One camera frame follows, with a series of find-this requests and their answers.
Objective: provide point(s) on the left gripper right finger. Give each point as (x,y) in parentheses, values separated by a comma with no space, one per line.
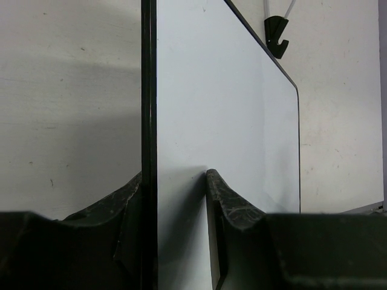
(250,249)

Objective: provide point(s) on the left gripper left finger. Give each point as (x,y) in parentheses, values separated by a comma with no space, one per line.
(95,248)

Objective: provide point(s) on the black framed whiteboard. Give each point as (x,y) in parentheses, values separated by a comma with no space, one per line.
(212,97)

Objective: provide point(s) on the aluminium rail frame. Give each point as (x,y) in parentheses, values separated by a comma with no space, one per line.
(368,209)

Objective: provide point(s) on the wire whiteboard stand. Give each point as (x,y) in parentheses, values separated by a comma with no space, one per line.
(274,27)

